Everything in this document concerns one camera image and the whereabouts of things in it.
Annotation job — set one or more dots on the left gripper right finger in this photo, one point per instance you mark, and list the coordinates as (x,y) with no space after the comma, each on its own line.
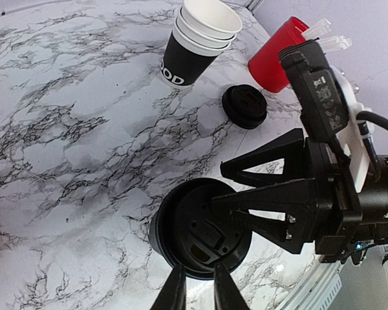
(226,294)

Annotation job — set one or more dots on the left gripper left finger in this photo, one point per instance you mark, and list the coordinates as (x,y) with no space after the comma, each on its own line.
(173,294)

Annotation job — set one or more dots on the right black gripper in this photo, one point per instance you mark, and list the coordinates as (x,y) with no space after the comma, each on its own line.
(284,213)

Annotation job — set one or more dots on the black plastic cup lid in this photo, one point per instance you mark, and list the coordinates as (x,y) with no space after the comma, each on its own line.
(186,231)

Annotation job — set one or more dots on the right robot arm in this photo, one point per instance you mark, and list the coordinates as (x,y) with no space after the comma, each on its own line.
(296,194)

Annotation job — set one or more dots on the red cylindrical container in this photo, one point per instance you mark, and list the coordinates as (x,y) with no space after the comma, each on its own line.
(265,65)

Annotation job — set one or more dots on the white packets in container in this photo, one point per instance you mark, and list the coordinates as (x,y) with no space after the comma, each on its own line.
(319,32)

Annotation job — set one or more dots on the stack of paper cups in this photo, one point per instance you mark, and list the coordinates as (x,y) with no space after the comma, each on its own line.
(202,31)

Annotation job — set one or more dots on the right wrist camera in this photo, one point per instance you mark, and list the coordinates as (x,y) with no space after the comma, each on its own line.
(328,104)

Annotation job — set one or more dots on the front aluminium rail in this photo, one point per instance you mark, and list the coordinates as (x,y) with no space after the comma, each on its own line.
(336,286)

